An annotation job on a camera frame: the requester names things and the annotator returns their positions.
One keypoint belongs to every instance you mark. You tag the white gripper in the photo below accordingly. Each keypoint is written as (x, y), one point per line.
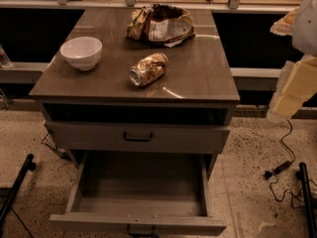
(306, 29)

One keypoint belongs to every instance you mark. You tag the brown chip bag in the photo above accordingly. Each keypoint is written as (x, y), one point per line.
(161, 24)

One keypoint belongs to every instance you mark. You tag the grey drawer cabinet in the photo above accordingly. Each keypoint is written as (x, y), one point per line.
(141, 97)

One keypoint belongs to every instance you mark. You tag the open grey middle drawer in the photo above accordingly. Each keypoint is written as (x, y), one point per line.
(114, 190)

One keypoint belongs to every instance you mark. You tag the closed grey top drawer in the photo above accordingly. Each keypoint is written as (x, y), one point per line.
(158, 138)

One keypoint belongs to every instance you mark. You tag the crushed gold soda can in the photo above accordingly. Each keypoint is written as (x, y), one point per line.
(148, 69)

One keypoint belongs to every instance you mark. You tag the white ceramic bowl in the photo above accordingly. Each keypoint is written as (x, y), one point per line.
(83, 53)

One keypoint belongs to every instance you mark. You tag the black left stand leg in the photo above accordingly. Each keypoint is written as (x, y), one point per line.
(12, 191)

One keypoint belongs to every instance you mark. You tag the clear glass at left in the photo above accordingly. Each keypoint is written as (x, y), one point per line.
(4, 60)

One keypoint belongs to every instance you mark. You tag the black top drawer handle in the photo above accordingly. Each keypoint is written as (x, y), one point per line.
(137, 138)

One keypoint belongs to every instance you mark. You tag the black drawer handle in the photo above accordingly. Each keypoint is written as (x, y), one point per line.
(137, 138)
(152, 233)

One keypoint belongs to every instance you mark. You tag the black middle drawer handle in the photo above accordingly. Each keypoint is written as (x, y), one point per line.
(152, 233)

